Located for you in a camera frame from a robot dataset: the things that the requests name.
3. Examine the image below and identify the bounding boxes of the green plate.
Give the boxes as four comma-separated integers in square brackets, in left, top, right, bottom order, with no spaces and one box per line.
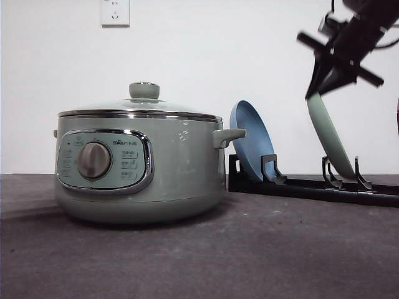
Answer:
[307,95,356,179]

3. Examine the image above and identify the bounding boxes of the green electric steamer pot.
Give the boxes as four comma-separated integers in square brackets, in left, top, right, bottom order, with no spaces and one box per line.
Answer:
[52,115,246,224]

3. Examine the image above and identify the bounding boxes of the white wall socket left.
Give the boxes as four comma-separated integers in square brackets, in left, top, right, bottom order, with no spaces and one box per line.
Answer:
[100,0,130,29]

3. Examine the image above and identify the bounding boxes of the glass lid with green knob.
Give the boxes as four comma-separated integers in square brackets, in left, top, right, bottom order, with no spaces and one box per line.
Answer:
[58,81,223,122]

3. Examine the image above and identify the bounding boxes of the grey table cloth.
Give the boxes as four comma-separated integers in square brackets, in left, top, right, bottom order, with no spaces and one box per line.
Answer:
[0,174,399,299]

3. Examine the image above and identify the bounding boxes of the blue plate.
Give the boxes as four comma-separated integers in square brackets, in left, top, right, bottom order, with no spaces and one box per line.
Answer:
[229,100,276,180]

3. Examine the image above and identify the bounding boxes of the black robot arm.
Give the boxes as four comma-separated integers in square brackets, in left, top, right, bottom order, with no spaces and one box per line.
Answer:
[297,0,399,99]

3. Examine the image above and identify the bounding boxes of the black plate rack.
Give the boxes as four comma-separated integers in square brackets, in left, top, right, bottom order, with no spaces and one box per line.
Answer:
[228,154,399,208]

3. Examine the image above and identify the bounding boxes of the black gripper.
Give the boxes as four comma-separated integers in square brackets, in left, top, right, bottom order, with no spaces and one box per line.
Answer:
[297,19,388,100]

